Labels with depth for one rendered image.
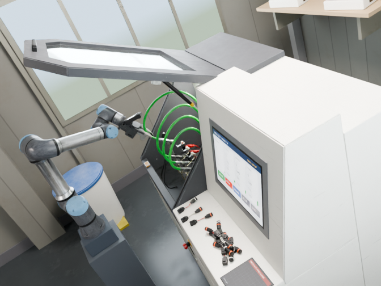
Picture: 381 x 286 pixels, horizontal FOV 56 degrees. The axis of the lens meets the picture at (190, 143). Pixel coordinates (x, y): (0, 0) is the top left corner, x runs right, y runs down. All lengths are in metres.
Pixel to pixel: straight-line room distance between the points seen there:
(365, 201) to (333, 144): 0.35
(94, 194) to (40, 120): 0.87
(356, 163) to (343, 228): 0.29
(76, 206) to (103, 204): 1.35
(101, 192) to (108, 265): 1.22
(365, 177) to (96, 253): 1.52
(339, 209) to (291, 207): 0.24
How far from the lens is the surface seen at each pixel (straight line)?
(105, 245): 2.26
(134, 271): 2.41
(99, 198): 3.42
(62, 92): 3.58
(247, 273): 1.56
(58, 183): 2.19
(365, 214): 1.59
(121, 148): 3.92
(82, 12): 3.53
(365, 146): 1.39
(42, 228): 3.96
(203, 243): 1.73
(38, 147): 1.98
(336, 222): 1.49
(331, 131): 1.24
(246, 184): 1.46
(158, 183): 2.23
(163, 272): 3.05
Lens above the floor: 2.23
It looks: 31 degrees down
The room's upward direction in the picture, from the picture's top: 23 degrees counter-clockwise
